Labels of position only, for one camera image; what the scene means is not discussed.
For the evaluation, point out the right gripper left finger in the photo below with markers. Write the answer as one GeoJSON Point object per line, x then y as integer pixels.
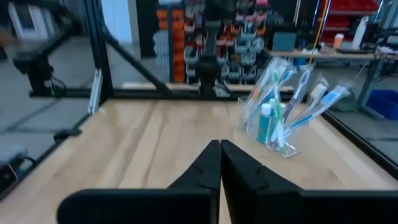
{"type": "Point", "coordinates": [186, 205]}

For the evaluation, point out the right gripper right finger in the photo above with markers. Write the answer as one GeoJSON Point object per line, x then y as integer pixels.
{"type": "Point", "coordinates": [264, 202]}

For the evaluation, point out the orange toothbrush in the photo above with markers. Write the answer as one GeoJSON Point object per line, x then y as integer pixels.
{"type": "Point", "coordinates": [255, 93]}

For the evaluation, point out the clear acrylic organizer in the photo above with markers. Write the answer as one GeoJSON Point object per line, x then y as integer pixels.
{"type": "Point", "coordinates": [290, 152]}

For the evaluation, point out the green toothbrush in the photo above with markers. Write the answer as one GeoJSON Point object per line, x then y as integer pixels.
{"type": "Point", "coordinates": [280, 130]}

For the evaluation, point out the blue toothbrush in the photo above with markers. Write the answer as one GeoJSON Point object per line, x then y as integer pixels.
{"type": "Point", "coordinates": [334, 96]}
{"type": "Point", "coordinates": [287, 74]}

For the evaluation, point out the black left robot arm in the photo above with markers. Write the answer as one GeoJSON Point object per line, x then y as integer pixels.
{"type": "Point", "coordinates": [217, 37]}

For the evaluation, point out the parts bin rack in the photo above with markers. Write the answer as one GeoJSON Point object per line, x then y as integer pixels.
{"type": "Point", "coordinates": [178, 46]}

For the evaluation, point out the grey blue box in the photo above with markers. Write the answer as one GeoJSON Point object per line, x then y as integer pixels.
{"type": "Point", "coordinates": [284, 42]}

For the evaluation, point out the white light bar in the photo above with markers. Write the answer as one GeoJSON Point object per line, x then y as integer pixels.
{"type": "Point", "coordinates": [94, 93]}

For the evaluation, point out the orange and white cup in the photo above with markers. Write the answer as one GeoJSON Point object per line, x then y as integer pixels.
{"type": "Point", "coordinates": [338, 42]}

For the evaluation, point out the blue storage bin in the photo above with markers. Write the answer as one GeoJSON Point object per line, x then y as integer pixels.
{"type": "Point", "coordinates": [384, 104]}

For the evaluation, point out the white bottle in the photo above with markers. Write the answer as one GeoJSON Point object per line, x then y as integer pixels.
{"type": "Point", "coordinates": [360, 34]}

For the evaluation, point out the red storage shelf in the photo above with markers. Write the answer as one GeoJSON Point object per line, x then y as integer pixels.
{"type": "Point", "coordinates": [351, 6]}

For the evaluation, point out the black device with green light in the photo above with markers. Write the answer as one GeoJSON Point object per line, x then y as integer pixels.
{"type": "Point", "coordinates": [37, 68]}

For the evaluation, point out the black metal table frame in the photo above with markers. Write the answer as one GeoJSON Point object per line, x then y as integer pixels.
{"type": "Point", "coordinates": [99, 46]}

